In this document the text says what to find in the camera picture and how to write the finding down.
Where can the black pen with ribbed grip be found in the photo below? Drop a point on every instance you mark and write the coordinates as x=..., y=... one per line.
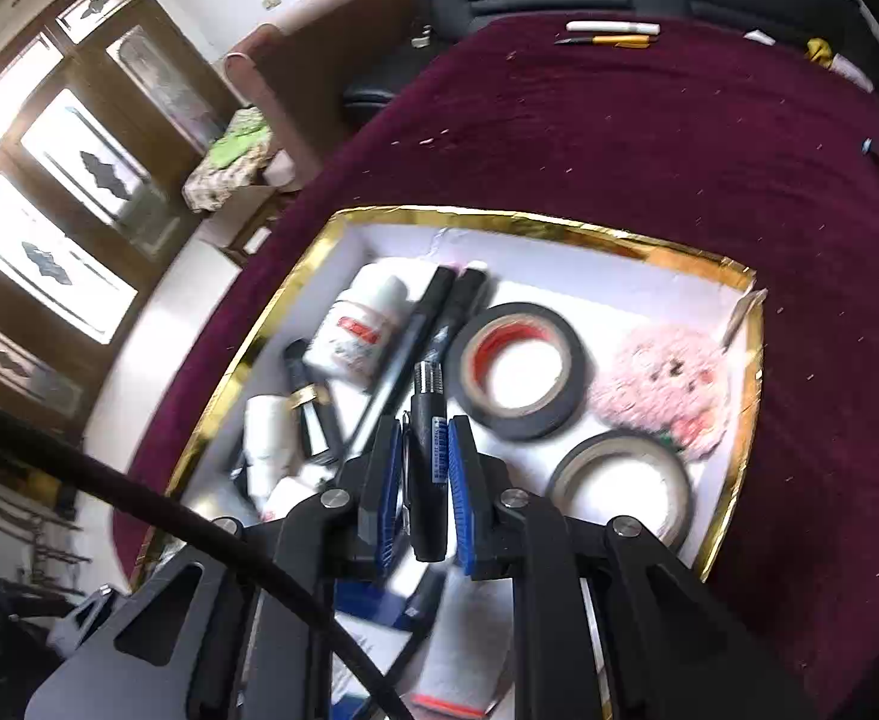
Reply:
x=430, y=465

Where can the brown upholstered chair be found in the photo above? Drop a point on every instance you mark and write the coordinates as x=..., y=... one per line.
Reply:
x=304, y=75

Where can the white cube eraser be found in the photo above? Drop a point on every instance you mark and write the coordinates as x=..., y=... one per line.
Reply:
x=289, y=499

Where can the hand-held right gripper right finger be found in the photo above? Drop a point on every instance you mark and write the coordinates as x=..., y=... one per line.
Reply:
x=465, y=495

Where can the pink fluffy round toy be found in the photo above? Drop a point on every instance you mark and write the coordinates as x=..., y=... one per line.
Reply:
x=657, y=390

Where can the black tape roll red core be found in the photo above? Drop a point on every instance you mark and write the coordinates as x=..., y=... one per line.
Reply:
x=514, y=426

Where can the black tape roll white core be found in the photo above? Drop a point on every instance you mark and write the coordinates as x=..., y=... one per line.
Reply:
x=623, y=441

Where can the maroon table cloth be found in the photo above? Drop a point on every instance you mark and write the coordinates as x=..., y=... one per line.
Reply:
x=634, y=127

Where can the red white packet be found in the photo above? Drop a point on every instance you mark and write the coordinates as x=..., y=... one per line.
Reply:
x=462, y=652

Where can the short thick black marker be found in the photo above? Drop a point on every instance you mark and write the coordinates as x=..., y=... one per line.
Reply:
x=462, y=307

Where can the yellow utility knife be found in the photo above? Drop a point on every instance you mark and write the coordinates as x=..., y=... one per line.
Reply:
x=604, y=40

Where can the wooden door with glass panes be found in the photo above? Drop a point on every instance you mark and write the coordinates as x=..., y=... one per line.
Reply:
x=72, y=142

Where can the small metal buckle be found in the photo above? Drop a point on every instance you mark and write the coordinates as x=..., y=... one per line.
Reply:
x=422, y=35

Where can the green patterned cloth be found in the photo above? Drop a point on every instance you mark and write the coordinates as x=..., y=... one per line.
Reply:
x=237, y=150

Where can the white bottle with red label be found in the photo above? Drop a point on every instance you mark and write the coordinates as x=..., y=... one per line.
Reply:
x=357, y=345

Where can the white and blue box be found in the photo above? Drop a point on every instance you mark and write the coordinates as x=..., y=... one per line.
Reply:
x=372, y=604

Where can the gold-edged white box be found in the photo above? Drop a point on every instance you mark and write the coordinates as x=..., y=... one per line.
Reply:
x=559, y=277

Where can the long thin black pen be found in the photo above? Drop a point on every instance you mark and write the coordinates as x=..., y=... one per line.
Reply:
x=409, y=345

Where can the white marker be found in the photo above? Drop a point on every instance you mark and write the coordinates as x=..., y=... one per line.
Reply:
x=612, y=27

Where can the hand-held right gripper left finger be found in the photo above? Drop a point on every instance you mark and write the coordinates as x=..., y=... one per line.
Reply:
x=387, y=495

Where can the small white bottle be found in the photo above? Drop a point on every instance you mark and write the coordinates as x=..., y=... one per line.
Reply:
x=270, y=442

